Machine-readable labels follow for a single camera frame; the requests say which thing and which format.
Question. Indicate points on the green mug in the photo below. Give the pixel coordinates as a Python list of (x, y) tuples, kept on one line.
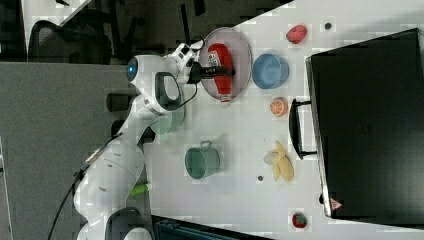
[(202, 161)]

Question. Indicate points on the black cylinder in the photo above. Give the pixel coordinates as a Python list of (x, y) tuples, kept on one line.
[(116, 126), (119, 101)]

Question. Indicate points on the black cylinder upper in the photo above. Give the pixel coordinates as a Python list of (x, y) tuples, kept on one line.
[(119, 101)]

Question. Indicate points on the strawberry near blue bowl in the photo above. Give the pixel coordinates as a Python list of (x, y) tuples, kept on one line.
[(297, 34)]

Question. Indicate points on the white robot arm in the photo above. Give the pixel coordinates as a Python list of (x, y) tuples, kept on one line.
[(109, 175)]

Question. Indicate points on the black office chair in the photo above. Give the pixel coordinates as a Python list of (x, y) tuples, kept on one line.
[(82, 40)]

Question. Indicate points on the blue bowl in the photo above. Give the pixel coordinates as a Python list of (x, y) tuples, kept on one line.
[(270, 71)]

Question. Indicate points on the black toaster oven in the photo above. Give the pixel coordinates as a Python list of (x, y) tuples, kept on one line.
[(366, 101)]

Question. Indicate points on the strawberry near table front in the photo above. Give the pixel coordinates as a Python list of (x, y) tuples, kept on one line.
[(299, 220)]

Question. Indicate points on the peeled banana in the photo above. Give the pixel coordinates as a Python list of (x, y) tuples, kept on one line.
[(280, 163)]

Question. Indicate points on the orange slice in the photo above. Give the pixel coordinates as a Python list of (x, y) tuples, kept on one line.
[(279, 106)]

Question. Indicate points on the green perforated colander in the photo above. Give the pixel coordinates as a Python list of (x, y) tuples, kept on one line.
[(168, 123)]

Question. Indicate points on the black cylinder lower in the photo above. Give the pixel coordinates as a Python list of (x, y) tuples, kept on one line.
[(116, 126)]

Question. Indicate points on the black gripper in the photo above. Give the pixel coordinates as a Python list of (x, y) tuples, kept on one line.
[(197, 73)]

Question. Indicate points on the red ketchup bottle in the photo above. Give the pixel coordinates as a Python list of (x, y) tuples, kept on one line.
[(219, 55)]

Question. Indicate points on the pink round plate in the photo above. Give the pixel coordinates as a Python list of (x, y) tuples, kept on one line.
[(240, 53)]

